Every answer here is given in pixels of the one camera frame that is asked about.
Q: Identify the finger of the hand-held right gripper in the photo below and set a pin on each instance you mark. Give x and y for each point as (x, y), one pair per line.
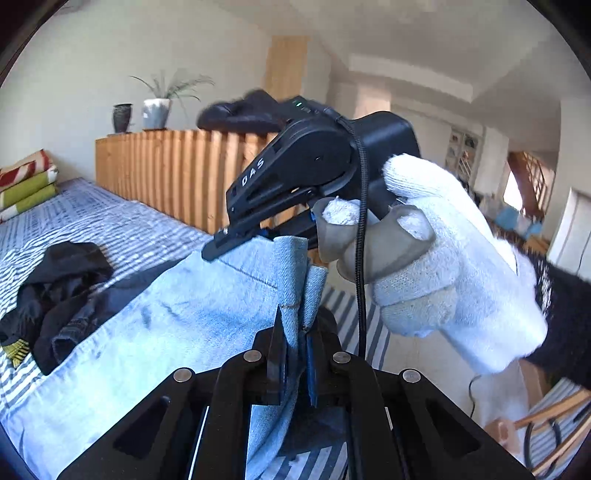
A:
(295, 228)
(231, 242)

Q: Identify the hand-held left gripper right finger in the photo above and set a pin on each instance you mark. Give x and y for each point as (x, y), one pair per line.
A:
(313, 374)

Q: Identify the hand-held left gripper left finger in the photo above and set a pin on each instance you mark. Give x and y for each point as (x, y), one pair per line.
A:
(276, 360)

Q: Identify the light blue jeans pants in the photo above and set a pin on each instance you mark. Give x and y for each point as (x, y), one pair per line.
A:
(184, 323)

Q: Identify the black pants with striped band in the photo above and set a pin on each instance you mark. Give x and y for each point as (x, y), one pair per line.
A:
(64, 277)

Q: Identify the person's right hand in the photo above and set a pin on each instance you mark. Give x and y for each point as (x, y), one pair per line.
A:
(461, 277)

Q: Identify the black cloth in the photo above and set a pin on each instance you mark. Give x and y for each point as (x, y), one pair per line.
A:
(231, 117)

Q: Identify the wooden slat railing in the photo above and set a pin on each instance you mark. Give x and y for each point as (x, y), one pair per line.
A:
(161, 170)

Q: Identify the blue white striped bed cover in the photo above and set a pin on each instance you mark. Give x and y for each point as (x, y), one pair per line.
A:
(115, 217)

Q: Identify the potted plant in white pot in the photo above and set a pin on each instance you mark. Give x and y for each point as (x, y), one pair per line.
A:
(156, 113)

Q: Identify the dark ceramic vase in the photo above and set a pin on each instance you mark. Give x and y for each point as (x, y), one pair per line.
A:
(123, 117)

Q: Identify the green folded blanket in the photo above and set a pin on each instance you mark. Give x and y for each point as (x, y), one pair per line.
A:
(27, 196)

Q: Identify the red white patterned blanket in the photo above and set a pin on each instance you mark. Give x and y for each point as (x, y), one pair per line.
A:
(27, 170)

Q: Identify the wooden chair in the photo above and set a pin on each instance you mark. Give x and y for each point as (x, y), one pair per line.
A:
(554, 407)

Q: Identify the white wall shelf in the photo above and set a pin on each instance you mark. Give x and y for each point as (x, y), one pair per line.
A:
(461, 147)

